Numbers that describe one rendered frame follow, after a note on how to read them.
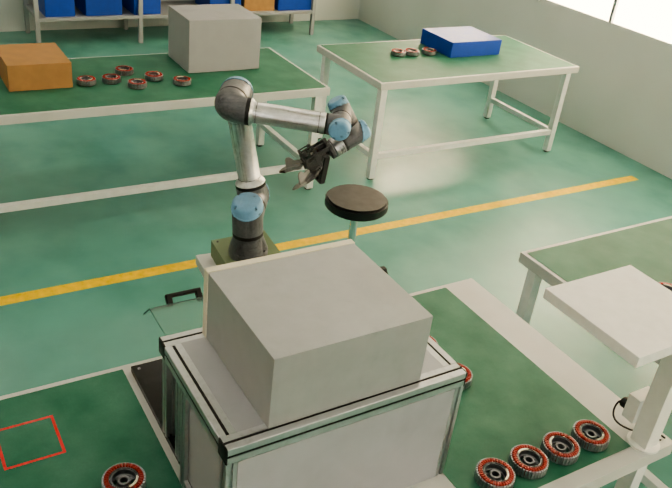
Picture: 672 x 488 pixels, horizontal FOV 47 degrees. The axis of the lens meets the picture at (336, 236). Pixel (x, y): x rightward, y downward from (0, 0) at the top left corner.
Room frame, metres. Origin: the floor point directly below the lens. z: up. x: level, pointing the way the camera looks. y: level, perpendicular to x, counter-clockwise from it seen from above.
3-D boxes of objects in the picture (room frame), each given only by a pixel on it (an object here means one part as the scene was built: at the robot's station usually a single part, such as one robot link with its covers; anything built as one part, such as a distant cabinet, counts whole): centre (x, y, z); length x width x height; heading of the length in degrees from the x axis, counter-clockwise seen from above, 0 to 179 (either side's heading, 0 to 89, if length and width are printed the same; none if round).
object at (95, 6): (7.76, 2.66, 0.38); 0.42 x 0.36 x 0.21; 35
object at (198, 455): (1.36, 0.24, 0.91); 0.28 x 0.03 x 0.32; 34
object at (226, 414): (1.60, 0.02, 1.09); 0.68 x 0.44 x 0.05; 124
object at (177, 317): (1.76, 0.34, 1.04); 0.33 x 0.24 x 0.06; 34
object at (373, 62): (5.98, -0.72, 0.38); 1.90 x 0.90 x 0.75; 124
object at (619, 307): (1.89, -0.88, 0.98); 0.37 x 0.35 x 0.46; 124
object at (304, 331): (1.60, 0.03, 1.22); 0.44 x 0.39 x 0.20; 124
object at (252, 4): (8.72, 1.25, 0.39); 0.40 x 0.36 x 0.21; 33
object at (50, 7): (7.52, 3.01, 0.39); 0.42 x 0.28 x 0.21; 35
